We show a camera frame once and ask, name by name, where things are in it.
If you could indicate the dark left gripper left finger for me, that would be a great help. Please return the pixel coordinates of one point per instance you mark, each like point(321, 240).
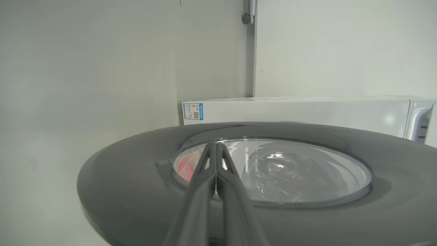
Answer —
point(194, 212)

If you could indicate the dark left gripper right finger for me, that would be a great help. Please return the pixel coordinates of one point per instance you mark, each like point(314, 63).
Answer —
point(239, 215)

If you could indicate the red garment with white band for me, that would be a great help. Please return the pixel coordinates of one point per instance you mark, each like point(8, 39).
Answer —
point(186, 167)

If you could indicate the dark round washing machine door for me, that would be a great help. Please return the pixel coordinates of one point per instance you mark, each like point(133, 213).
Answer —
point(136, 188)

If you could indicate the white washing machine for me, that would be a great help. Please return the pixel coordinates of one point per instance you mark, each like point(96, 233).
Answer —
point(307, 112)

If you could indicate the blue energy label sticker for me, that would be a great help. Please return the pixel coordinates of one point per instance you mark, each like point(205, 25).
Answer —
point(193, 111)

